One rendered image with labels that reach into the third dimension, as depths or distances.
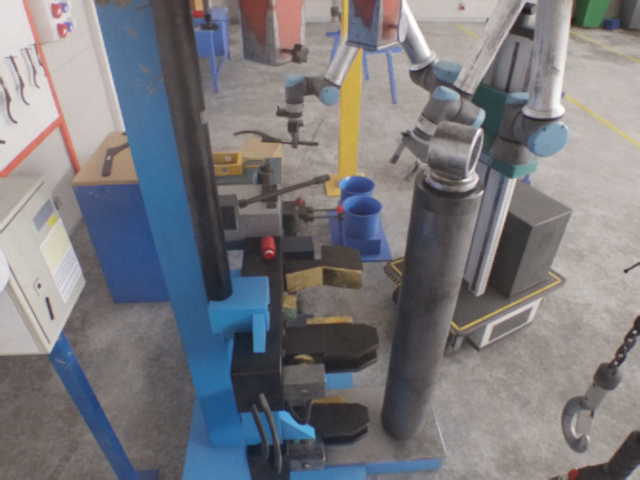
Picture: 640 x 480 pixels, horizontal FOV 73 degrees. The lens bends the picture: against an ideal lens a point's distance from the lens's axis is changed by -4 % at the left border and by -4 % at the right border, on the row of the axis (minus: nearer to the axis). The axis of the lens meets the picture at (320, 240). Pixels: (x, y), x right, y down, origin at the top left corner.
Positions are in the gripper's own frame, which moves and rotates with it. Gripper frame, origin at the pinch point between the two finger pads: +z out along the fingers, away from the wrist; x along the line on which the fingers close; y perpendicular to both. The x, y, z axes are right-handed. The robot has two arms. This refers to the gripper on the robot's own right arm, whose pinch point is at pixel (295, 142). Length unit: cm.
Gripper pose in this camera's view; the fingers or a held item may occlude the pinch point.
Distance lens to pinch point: 237.4
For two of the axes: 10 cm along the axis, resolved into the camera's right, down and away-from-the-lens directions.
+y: 9.8, 1.1, -1.5
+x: 1.8, -5.8, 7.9
